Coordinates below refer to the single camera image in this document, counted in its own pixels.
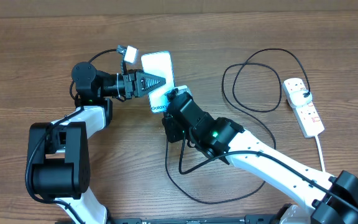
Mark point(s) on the Galaxy S24+ smartphone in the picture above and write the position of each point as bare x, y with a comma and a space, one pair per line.
159, 65

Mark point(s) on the cardboard backdrop board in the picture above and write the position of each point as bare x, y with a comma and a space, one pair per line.
58, 8

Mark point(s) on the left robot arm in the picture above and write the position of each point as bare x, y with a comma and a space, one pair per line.
58, 163

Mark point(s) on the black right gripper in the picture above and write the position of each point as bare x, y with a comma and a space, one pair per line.
173, 135

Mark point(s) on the white charger plug adapter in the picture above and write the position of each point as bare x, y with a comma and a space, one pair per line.
300, 98

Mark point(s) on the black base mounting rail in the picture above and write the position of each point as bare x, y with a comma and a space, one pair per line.
247, 219

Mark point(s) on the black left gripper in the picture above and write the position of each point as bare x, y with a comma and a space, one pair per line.
135, 86

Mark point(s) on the white power strip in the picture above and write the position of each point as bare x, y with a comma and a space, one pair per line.
307, 115

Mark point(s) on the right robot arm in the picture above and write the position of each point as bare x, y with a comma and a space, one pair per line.
318, 196

